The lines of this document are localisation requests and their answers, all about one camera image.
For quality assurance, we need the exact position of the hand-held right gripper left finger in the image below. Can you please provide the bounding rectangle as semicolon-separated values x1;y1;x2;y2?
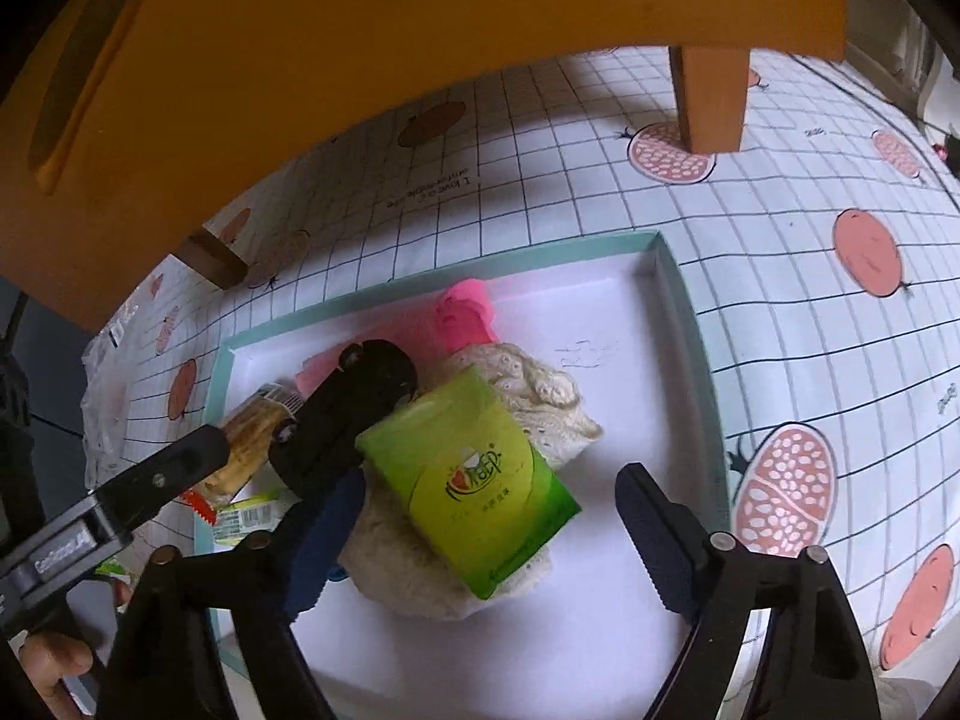
97;465;368;720

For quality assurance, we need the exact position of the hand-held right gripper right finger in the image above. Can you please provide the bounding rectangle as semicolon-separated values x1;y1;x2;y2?
615;463;882;720

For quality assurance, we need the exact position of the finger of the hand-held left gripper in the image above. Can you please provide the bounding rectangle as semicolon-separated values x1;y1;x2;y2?
268;339;419;511
94;424;230;535

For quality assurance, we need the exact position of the red snack wrapper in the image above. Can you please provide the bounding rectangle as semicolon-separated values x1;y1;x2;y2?
184;487;220;527

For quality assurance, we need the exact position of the green yellow snack packet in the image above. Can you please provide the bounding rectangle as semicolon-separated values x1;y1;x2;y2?
212;491;301;545

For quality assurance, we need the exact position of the brown snack bar packet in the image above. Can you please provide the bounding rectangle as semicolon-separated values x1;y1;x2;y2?
191;382;305;507

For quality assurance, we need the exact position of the pink plastic toy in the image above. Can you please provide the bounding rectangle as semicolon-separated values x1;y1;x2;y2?
294;279;500;398

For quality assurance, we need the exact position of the green tissue pack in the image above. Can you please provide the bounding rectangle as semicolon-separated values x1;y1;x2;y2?
356;366;584;601

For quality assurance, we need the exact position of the cream lace cloth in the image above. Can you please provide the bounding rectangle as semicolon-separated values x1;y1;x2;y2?
337;341;605;622

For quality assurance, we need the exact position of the orange wooden drawer cabinet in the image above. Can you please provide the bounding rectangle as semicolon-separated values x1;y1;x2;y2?
0;0;852;335

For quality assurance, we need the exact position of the person's left hand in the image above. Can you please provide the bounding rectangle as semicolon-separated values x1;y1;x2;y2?
19;631;95;715

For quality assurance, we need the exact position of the clear plastic bag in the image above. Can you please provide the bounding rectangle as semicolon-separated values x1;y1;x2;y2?
81;300;151;488

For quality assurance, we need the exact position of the pomegranate print grid cloth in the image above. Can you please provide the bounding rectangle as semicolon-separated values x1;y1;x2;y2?
82;45;960;720

